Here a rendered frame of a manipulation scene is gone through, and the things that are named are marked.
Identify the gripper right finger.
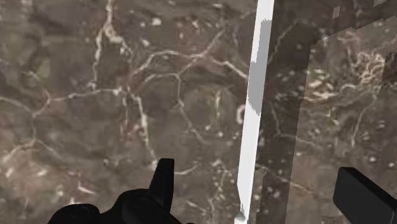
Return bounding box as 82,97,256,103
332,166,397,224

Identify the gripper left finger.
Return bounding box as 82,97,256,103
46,157,195,224

